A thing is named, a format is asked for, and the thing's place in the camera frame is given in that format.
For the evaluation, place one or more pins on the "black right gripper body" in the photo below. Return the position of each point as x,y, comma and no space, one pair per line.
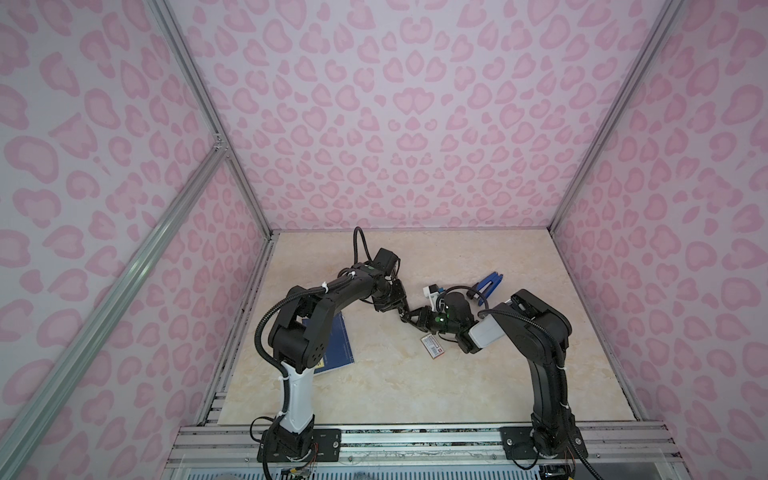
442,322

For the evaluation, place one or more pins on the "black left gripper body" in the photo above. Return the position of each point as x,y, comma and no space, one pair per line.
392,294

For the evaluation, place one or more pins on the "red white staple box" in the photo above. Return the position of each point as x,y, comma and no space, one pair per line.
432,346

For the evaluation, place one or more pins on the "blue stapler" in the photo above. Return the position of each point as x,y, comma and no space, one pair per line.
488,285

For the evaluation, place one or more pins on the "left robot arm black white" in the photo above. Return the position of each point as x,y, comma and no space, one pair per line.
295,333

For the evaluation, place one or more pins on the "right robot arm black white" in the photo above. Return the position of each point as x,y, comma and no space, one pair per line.
538,331

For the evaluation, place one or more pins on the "blue notebook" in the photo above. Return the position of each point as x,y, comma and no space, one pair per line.
335,346

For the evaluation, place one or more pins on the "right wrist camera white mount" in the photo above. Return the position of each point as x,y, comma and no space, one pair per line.
431,292

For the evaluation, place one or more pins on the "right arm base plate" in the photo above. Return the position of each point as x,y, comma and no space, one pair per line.
527,443

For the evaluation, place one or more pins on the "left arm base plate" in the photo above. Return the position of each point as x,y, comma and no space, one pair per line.
298,444

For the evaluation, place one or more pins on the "aluminium front rail frame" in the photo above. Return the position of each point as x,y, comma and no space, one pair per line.
615,449

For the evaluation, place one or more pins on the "aluminium corner frame post left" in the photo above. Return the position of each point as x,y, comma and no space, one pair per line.
179,47

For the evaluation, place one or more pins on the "aluminium corner frame post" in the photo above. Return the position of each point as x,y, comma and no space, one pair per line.
179,47
662,28

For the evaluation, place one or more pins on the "aluminium corner frame post right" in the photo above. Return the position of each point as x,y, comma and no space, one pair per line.
662,28

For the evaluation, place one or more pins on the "aluminium diagonal frame bar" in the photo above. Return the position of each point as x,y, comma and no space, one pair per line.
35,419

